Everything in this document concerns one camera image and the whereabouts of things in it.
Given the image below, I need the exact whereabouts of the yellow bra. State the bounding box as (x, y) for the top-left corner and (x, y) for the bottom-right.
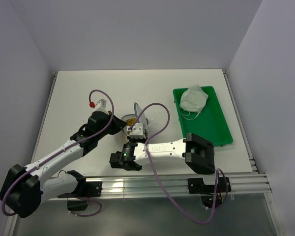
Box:
(126, 118), (136, 126)

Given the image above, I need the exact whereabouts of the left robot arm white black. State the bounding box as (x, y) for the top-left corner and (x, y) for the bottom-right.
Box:
(0, 112), (127, 218)

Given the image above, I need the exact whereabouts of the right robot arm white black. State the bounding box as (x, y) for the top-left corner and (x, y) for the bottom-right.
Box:
(109, 133), (220, 192)

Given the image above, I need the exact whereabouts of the green plastic tray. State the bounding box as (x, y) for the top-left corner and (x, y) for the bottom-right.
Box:
(173, 86), (233, 147)

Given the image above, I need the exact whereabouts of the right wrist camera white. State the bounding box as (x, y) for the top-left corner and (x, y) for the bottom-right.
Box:
(127, 123), (147, 139)

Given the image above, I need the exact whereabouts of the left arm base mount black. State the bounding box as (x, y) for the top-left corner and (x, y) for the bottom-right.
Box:
(67, 181), (102, 213)

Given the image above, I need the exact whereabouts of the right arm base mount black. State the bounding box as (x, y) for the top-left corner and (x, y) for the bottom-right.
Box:
(187, 177), (232, 208)

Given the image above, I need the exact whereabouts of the aluminium rail frame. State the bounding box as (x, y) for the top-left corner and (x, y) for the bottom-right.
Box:
(13, 173), (272, 201)

